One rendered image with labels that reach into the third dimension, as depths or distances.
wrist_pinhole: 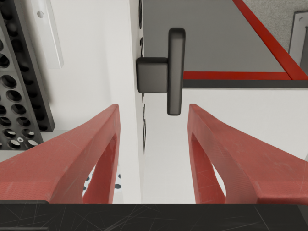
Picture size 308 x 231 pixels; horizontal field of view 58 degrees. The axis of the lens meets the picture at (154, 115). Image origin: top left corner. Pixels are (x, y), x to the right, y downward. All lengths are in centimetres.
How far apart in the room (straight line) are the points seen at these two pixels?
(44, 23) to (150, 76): 12
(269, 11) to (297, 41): 17
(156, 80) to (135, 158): 7
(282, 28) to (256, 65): 75
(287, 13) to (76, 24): 103
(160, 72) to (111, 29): 5
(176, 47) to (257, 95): 24
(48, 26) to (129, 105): 12
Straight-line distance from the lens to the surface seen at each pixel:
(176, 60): 21
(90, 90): 32
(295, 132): 49
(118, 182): 47
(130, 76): 19
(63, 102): 34
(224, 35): 63
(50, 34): 29
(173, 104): 23
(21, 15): 27
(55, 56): 29
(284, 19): 124
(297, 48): 130
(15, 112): 28
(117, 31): 18
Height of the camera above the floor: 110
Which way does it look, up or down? 53 degrees down
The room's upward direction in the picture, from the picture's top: 177 degrees counter-clockwise
